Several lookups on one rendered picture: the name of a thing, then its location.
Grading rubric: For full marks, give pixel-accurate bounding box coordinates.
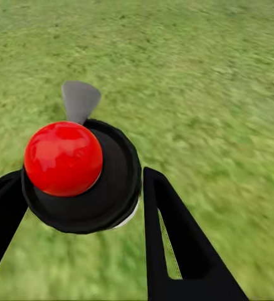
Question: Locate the pesticide atomizer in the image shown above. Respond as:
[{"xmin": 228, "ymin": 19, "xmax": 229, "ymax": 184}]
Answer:
[{"xmin": 21, "ymin": 81, "xmax": 144, "ymax": 234}]

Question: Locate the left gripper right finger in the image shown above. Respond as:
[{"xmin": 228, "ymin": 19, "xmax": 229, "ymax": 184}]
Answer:
[{"xmin": 143, "ymin": 167, "xmax": 249, "ymax": 301}]

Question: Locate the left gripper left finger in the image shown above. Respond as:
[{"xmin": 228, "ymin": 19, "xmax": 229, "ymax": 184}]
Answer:
[{"xmin": 0, "ymin": 170, "xmax": 28, "ymax": 261}]

